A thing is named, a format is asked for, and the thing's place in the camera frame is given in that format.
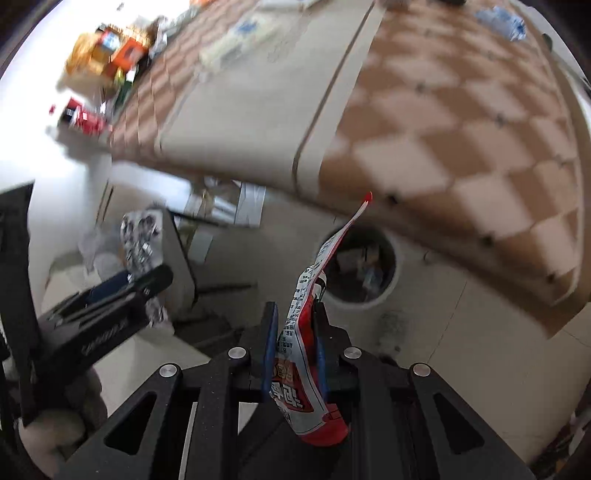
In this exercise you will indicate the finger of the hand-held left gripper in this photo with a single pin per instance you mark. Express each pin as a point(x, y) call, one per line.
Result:
point(154, 279)
point(110, 285)

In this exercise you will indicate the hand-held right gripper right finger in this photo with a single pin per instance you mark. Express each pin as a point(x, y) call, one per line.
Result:
point(322, 369)

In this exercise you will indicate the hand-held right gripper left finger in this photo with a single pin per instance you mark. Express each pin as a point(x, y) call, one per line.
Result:
point(269, 355)

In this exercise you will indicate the red and white snack wrapper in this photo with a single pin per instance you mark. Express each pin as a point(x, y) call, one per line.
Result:
point(304, 406)

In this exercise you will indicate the white round trash bin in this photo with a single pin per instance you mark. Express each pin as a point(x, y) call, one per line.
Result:
point(344, 290)

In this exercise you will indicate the person's left forearm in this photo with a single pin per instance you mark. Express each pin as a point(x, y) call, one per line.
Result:
point(69, 410)

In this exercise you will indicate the black panel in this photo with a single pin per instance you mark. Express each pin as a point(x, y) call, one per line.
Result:
point(16, 277)

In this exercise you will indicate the red box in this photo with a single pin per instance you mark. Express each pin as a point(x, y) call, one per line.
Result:
point(85, 119)

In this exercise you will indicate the orange box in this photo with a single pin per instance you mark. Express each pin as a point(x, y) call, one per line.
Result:
point(129, 54)

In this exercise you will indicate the orange snack bag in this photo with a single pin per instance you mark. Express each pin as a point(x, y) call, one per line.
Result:
point(85, 53)

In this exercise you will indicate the brown checkered tablecloth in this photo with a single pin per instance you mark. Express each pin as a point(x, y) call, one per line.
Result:
point(438, 115)

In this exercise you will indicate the blue and white plastic packet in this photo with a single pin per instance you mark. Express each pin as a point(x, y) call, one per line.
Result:
point(501, 21)

